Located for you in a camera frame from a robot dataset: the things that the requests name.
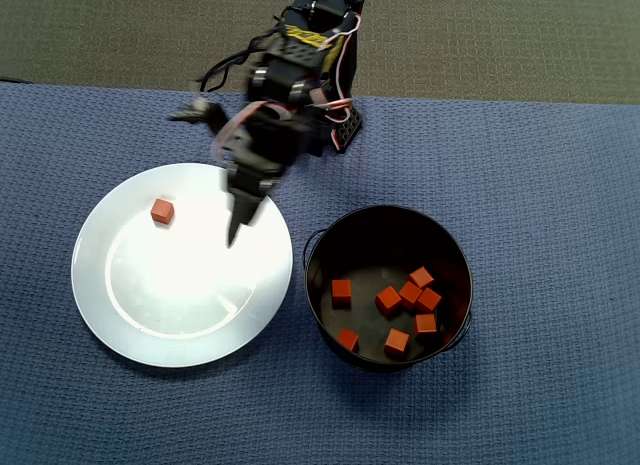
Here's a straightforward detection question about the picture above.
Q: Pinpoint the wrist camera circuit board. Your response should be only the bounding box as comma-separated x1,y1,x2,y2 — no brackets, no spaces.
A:
167,98,226,136

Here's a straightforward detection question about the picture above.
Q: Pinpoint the black camera cable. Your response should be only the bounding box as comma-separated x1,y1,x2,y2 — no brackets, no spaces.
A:
194,27,281,94

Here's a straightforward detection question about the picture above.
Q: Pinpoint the white round plate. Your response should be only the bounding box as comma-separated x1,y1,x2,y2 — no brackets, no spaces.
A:
70,162,294,370

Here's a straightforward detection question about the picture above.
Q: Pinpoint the blue woven cloth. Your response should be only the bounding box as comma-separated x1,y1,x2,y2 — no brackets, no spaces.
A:
0,81,640,465

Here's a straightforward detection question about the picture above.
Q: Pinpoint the red white servo wire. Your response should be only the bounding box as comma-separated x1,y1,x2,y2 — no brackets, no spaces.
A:
209,97,356,161
319,12,362,151

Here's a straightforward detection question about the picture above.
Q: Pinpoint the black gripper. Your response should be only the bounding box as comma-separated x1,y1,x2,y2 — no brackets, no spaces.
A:
212,104,314,249

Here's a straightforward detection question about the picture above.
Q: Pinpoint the black metal bucket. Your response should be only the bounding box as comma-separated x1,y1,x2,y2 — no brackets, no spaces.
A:
301,204,474,374

